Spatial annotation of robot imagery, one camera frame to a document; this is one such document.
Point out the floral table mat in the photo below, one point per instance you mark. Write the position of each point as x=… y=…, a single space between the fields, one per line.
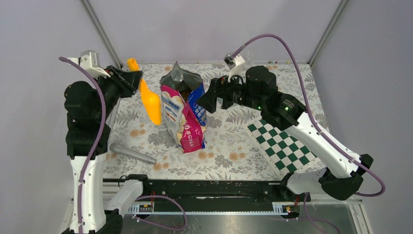
x=229 y=153

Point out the pink pet food bag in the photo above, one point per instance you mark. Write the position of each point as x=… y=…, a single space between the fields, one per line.
x=186 y=121

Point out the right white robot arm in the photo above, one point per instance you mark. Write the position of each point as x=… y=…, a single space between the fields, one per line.
x=342 y=176

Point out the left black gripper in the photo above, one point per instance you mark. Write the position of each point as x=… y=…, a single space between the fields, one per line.
x=128 y=81

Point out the orange plastic scoop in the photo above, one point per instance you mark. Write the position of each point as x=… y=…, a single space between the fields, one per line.
x=151 y=102

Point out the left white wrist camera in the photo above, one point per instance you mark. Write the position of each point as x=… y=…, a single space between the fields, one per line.
x=89 y=61

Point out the green white checkerboard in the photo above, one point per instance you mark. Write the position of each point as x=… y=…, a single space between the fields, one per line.
x=284 y=153

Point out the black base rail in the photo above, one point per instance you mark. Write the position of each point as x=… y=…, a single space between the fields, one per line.
x=206 y=197

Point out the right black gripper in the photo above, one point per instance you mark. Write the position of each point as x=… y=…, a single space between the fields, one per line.
x=217 y=88

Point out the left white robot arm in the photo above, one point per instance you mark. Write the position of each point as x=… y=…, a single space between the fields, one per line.
x=87 y=144

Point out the grey metal cylinder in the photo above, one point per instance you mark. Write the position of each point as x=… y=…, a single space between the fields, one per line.
x=122 y=150

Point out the clear plastic bottle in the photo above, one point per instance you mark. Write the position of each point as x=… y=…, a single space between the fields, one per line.
x=249 y=56

